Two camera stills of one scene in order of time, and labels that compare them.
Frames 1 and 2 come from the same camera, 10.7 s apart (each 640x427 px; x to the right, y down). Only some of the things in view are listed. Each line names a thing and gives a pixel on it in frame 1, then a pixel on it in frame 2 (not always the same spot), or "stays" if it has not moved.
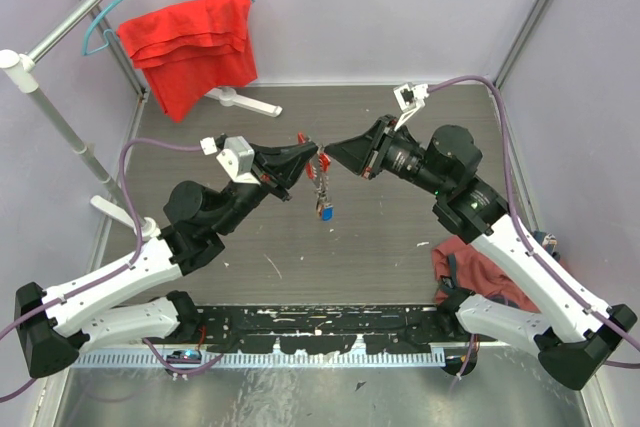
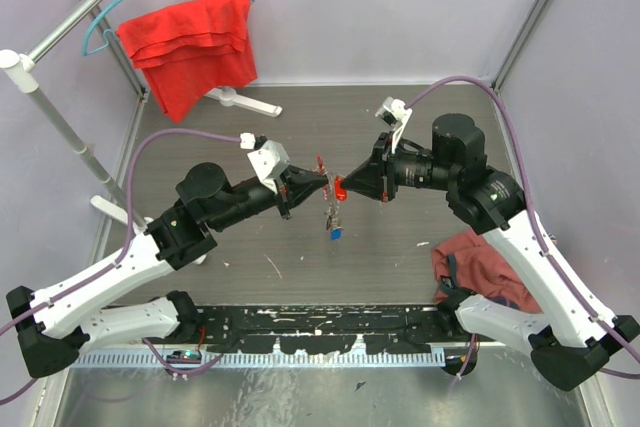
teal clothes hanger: [111, 37] stays
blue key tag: [327, 214] to [336, 234]
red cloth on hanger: [193, 47] stays
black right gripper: [364, 155] to [376, 176]
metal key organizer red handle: [324, 159] to [332, 214]
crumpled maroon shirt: [460, 265] stays
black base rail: [325, 330] stays
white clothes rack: [23, 71] stays
